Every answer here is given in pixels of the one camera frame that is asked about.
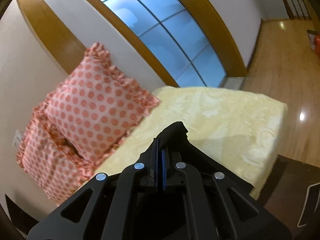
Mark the wooden stair railing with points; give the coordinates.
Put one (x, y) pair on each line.
(297, 9)

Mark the polka dot pillow near nightstand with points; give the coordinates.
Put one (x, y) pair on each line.
(55, 152)

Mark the dark wooden cabinet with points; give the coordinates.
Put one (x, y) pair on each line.
(291, 193)

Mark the wooden window frame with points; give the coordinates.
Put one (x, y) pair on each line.
(67, 27)

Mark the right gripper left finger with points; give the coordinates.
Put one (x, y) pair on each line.
(150, 159)

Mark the polka dot pillow near window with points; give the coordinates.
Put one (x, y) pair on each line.
(97, 106)

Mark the black pants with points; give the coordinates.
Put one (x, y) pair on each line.
(175, 138)

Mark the white wall outlet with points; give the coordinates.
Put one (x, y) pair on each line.
(17, 139)

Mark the blue glass window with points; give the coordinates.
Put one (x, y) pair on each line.
(174, 38)

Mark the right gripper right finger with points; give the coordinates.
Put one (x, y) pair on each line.
(169, 159)

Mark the yellow patterned mattress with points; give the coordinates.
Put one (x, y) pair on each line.
(238, 129)

